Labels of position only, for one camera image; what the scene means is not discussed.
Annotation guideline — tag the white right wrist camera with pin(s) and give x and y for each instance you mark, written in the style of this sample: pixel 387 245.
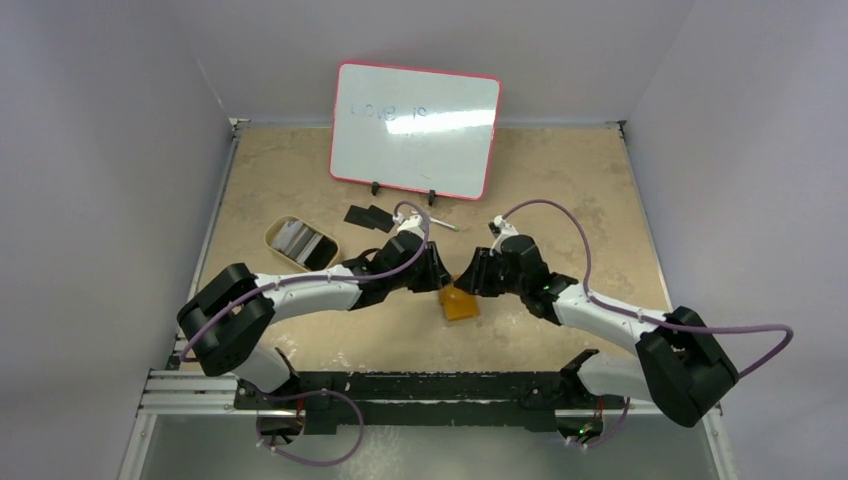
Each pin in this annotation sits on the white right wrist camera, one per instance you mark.
pixel 501 230

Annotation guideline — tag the white marker pen green cap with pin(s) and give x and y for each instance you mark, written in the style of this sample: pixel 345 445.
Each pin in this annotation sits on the white marker pen green cap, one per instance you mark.
pixel 444 224

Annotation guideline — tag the yellow leather card holder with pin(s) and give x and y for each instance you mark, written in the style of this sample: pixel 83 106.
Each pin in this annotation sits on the yellow leather card holder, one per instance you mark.
pixel 457 305

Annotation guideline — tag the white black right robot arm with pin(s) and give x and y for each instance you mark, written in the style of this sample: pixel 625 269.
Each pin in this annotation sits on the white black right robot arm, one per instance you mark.
pixel 683 371

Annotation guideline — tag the beige oval plastic tray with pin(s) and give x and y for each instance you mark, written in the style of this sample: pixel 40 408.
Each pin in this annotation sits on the beige oval plastic tray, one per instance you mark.
pixel 301 244

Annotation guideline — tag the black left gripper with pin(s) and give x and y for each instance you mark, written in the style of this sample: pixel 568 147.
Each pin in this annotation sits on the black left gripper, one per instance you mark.
pixel 435 276

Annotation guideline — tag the pink framed whiteboard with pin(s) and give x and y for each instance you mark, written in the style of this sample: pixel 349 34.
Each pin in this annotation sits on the pink framed whiteboard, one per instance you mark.
pixel 414 129

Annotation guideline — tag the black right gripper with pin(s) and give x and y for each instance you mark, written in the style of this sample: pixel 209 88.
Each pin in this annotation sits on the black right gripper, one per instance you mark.
pixel 483 273

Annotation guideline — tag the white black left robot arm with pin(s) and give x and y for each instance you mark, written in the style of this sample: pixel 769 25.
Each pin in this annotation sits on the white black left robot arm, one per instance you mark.
pixel 225 321

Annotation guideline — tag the black credit card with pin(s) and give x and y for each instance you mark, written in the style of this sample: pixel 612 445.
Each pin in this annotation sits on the black credit card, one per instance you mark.
pixel 360 216
pixel 380 219

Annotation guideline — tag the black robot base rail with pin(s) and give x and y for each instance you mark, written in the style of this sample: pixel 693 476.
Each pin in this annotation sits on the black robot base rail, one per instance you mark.
pixel 537 401

